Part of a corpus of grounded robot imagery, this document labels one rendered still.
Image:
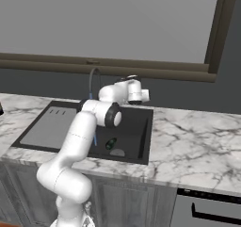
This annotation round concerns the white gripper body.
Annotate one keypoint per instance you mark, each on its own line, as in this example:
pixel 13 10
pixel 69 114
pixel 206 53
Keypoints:
pixel 135 92

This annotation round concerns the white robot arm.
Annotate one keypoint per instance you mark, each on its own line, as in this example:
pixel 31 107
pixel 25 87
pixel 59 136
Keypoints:
pixel 78 133

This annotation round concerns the black kitchen sink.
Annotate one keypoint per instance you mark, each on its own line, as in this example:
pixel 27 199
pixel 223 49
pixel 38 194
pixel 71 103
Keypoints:
pixel 138 133

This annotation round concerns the grey arched sink faucet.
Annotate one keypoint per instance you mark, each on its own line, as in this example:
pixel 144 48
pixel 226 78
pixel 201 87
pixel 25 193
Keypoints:
pixel 91 77

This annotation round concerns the dark round sink drain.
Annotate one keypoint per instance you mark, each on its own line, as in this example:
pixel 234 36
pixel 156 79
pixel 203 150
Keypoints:
pixel 110 143

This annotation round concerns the grey cabinet door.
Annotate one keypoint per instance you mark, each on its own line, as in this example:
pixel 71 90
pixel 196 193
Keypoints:
pixel 125 204
pixel 22 193

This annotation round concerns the grey dishwasher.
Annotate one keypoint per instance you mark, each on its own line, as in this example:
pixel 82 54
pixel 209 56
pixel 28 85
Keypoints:
pixel 207 212

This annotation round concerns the brown window frame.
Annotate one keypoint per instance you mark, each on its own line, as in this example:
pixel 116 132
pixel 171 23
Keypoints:
pixel 125 70

